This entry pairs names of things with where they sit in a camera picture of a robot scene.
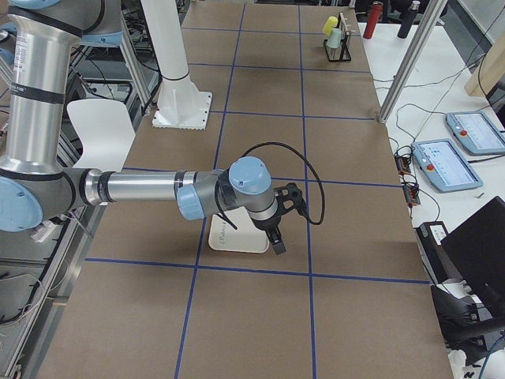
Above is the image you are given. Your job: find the orange usb hub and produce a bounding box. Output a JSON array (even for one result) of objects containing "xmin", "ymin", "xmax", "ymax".
[
  {"xmin": 402, "ymin": 182, "xmax": 421, "ymax": 208},
  {"xmin": 395, "ymin": 155, "xmax": 411, "ymax": 174}
]

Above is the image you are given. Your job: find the near teach pendant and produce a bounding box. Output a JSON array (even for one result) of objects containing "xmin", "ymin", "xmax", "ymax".
[{"xmin": 411, "ymin": 139, "xmax": 484, "ymax": 193}]

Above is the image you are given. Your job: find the orange usb hub far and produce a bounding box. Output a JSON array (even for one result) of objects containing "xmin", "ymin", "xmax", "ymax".
[{"xmin": 395, "ymin": 155, "xmax": 411, "ymax": 174}]

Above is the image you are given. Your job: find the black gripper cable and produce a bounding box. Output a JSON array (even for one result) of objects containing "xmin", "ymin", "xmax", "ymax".
[{"xmin": 219, "ymin": 141, "xmax": 326, "ymax": 230}]

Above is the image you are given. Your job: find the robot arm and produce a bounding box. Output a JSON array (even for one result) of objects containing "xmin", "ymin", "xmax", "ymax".
[{"xmin": 1, "ymin": 1, "xmax": 307, "ymax": 254}]

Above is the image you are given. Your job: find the orange usb hub near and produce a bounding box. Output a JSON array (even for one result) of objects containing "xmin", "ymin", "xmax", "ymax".
[{"xmin": 402, "ymin": 182, "xmax": 421, "ymax": 208}]

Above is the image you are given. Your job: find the black bottle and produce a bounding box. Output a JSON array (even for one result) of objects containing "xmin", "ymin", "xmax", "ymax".
[{"xmin": 397, "ymin": 0, "xmax": 421, "ymax": 39}]

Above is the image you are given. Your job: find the black mini computer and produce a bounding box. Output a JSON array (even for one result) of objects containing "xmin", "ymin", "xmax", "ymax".
[{"xmin": 414, "ymin": 221, "xmax": 462, "ymax": 283}]

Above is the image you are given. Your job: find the red bottle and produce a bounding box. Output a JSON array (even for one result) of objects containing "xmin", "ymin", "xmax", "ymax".
[{"xmin": 362, "ymin": 1, "xmax": 383, "ymax": 39}]

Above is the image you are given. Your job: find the yellow cup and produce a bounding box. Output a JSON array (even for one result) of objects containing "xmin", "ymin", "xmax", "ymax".
[{"xmin": 322, "ymin": 16, "xmax": 339, "ymax": 36}]

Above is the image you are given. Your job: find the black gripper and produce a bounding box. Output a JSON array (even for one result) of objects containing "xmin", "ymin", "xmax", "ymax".
[{"xmin": 260, "ymin": 182, "xmax": 304, "ymax": 255}]

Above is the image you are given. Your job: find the teach pendant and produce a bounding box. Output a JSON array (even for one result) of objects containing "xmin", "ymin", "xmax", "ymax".
[
  {"xmin": 411, "ymin": 139, "xmax": 484, "ymax": 193},
  {"xmin": 446, "ymin": 111, "xmax": 504, "ymax": 156}
]

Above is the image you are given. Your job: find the far teach pendant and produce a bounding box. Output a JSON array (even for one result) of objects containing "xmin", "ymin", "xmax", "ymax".
[{"xmin": 446, "ymin": 111, "xmax": 504, "ymax": 156}]

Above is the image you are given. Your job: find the cream rabbit tray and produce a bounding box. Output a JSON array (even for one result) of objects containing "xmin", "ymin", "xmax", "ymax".
[{"xmin": 208, "ymin": 208, "xmax": 270, "ymax": 253}]

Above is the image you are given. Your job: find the white plastic chair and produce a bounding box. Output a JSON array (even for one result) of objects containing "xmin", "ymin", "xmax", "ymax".
[{"xmin": 67, "ymin": 99, "xmax": 135, "ymax": 171}]

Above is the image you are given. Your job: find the black wire cup rack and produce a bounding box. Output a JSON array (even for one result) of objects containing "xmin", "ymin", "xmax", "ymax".
[{"xmin": 322, "ymin": 13, "xmax": 353, "ymax": 62}]

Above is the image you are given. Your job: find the green cup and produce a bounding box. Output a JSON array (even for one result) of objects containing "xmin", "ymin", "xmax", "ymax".
[{"xmin": 327, "ymin": 27, "xmax": 342, "ymax": 49}]

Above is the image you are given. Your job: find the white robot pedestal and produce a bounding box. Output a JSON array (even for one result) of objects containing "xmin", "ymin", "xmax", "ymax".
[{"xmin": 141, "ymin": 0, "xmax": 212, "ymax": 129}]

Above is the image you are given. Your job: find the aluminium frame post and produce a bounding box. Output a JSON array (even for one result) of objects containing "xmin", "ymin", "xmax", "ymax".
[{"xmin": 378, "ymin": 0, "xmax": 447, "ymax": 124}]

